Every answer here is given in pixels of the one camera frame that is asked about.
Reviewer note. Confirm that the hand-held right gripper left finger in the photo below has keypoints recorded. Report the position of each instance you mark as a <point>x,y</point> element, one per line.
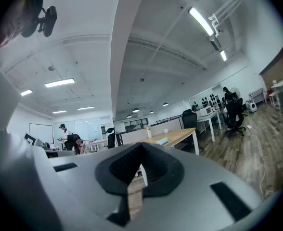
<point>83,182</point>

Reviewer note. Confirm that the framed whiteboard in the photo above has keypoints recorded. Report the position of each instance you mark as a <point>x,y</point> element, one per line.
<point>41,132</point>

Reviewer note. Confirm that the white high table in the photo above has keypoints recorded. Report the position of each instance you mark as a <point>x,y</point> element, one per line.
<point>282,82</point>

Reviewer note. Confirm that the white ceramic vase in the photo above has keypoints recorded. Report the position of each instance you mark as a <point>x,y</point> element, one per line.
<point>149,134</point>

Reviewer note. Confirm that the pink white flower bouquet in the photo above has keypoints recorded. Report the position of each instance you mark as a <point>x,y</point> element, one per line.
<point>147,127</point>

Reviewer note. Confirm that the rectangular ceiling panel light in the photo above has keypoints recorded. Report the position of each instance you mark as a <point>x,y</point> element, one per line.
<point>59,82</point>
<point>26,92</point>

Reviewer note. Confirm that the white desk partition black rail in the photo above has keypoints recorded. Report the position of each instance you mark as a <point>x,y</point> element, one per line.
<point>134,135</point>

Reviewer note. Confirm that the patterned white bench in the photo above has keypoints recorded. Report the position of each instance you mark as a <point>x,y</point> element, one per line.
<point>257,95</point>

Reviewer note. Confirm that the red fire extinguisher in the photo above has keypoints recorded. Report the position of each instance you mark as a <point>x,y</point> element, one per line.
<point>268,92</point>

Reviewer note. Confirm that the person's face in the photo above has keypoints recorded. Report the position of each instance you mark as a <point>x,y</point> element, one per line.
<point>9,25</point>

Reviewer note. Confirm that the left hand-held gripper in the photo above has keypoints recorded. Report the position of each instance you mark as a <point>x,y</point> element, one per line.
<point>30,139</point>

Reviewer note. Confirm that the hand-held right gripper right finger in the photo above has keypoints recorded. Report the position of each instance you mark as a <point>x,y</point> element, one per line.
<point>192,184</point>

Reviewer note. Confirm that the black standing fan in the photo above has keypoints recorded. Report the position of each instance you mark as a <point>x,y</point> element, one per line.
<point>235,91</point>

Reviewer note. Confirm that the white wooden chair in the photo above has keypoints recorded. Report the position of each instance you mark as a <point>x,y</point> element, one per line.
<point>273,95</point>

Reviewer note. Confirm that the white floor appliance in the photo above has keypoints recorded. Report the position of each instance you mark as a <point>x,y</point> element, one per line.
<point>252,106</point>

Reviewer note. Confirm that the white office desk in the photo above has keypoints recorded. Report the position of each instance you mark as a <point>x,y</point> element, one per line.
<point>205,119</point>

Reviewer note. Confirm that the white box appliance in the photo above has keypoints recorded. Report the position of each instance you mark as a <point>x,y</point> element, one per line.
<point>206,111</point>

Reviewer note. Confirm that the black head camera rig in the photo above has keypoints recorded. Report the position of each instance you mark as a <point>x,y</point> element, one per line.
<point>50,20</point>

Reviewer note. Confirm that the white ceiling pipes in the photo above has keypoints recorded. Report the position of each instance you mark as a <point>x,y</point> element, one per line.
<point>225,11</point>

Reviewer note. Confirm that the teal zipper pouch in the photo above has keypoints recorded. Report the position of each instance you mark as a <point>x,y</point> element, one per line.
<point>162,141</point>

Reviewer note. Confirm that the black framed glass entrance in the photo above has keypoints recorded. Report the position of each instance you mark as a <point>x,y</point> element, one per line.
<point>135,124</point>

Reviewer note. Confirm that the group of black wall gadgets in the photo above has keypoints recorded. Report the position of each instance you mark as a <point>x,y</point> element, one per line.
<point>205,102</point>

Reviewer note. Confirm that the long ceiling light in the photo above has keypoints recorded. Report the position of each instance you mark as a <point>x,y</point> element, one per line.
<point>59,111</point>
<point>223,55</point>
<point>85,108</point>
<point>200,20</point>

